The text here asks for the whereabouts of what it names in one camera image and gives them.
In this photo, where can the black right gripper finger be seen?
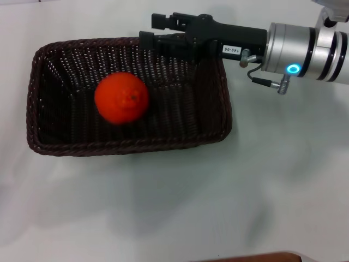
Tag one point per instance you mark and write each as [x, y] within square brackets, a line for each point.
[147, 39]
[163, 21]

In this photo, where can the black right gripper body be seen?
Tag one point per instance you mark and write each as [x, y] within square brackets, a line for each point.
[234, 38]

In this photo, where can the orange plastic pear fruit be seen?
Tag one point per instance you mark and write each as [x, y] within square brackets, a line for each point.
[121, 98]

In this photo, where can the dark brown woven basket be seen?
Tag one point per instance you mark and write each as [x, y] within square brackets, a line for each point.
[68, 122]

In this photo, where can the brown curved panel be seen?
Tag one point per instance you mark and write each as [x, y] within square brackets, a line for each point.
[261, 258]

